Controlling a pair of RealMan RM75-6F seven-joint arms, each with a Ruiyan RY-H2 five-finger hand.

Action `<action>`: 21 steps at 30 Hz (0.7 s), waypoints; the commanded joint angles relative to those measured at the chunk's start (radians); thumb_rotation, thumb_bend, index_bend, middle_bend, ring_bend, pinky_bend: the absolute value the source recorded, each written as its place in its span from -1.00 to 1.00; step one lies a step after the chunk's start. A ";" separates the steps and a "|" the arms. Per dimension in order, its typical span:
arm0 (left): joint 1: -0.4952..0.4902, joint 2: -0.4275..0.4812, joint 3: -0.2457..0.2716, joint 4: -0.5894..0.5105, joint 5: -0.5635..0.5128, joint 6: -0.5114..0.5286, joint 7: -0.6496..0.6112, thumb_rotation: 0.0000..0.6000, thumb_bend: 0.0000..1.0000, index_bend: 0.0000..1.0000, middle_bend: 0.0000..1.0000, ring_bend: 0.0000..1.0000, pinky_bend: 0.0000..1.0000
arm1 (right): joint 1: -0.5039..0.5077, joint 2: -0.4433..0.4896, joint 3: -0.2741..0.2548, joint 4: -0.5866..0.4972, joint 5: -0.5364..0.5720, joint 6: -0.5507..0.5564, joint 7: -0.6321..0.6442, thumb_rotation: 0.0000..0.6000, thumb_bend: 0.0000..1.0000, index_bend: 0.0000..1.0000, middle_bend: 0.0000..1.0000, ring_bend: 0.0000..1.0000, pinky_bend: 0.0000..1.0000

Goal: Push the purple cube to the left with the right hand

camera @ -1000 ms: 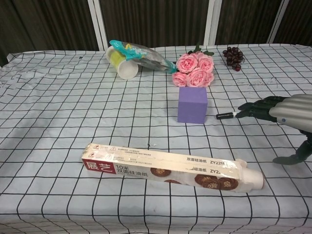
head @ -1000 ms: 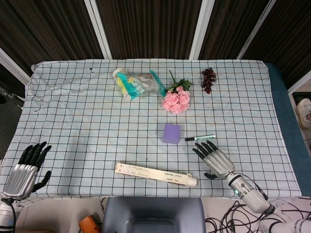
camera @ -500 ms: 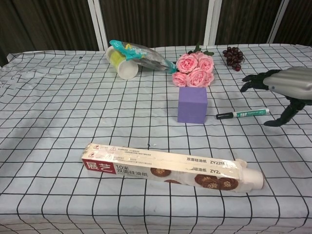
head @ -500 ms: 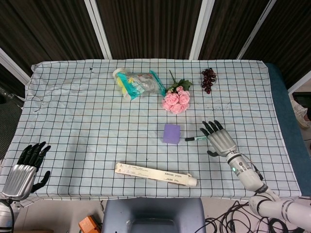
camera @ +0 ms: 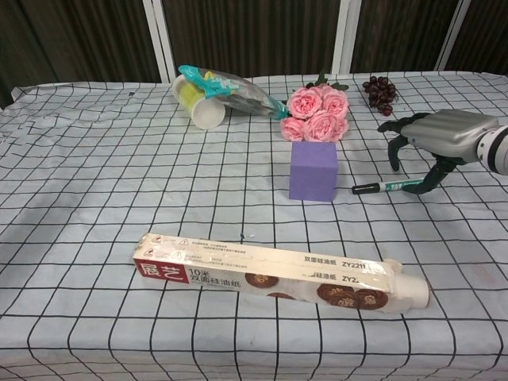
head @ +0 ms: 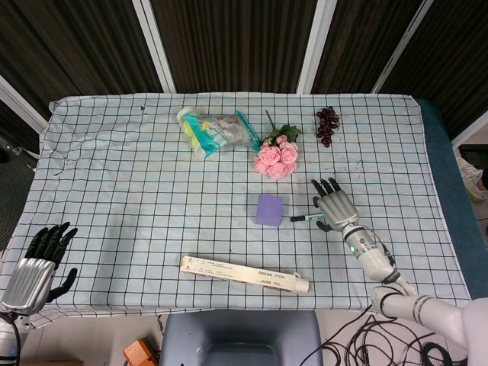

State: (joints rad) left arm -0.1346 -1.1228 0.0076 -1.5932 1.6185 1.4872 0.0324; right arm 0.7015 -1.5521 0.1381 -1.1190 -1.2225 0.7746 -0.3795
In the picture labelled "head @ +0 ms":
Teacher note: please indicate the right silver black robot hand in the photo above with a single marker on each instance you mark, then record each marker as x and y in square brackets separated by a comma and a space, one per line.
[337, 211]

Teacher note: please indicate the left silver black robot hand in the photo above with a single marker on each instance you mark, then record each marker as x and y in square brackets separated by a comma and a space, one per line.
[30, 280]

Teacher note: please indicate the green white marker pen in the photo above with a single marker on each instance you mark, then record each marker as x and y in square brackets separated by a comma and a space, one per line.
[305, 218]

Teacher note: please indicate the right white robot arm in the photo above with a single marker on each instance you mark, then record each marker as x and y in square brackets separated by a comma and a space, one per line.
[371, 259]

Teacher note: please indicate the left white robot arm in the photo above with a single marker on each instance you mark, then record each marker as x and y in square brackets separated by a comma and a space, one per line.
[7, 337]

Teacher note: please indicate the purple foam block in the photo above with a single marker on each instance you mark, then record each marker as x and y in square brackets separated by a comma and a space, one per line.
[269, 210]

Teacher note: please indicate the pink artificial rose bouquet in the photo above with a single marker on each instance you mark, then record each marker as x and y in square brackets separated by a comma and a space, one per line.
[276, 156]

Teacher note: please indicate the dark red grape bunch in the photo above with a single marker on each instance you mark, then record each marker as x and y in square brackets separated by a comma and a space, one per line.
[327, 126]

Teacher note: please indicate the long baking paper box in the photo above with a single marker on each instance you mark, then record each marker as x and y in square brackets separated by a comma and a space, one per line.
[244, 273]

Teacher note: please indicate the blue table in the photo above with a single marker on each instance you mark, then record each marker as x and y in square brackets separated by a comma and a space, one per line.
[438, 152]

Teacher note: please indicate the white black checkered tablecloth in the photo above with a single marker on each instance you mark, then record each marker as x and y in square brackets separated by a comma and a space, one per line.
[114, 190]

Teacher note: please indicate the orange box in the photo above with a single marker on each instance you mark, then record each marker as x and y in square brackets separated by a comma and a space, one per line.
[139, 352]

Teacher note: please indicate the white shoe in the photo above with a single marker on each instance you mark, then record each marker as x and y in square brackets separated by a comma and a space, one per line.
[472, 177]

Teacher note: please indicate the bagged paper cups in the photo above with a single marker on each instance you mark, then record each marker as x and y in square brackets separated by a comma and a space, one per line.
[217, 131]

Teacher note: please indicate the white partition post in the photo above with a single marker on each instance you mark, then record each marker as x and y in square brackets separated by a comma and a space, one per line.
[316, 45]
[23, 103]
[154, 45]
[404, 45]

